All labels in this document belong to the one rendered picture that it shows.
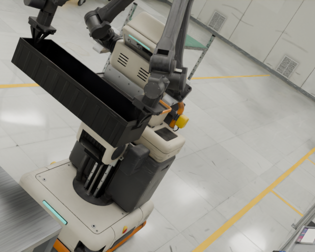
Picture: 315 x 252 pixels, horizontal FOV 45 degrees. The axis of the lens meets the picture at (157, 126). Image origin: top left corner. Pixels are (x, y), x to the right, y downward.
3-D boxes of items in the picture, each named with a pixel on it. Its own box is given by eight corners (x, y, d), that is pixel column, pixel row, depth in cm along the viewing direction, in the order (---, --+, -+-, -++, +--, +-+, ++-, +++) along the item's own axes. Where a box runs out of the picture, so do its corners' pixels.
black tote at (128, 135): (139, 139, 149) (152, 116, 145) (114, 148, 134) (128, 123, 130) (42, 61, 166) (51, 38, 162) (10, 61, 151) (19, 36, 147)
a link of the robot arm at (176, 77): (183, 78, 163) (171, 76, 164) (182, 66, 154) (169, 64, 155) (178, 97, 160) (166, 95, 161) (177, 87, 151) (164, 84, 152)
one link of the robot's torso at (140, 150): (100, 147, 219) (117, 112, 209) (136, 177, 211) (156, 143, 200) (68, 158, 196) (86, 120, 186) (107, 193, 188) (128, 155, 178)
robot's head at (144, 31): (143, 30, 181) (143, 6, 168) (177, 53, 175) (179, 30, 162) (123, 47, 176) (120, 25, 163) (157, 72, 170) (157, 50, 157)
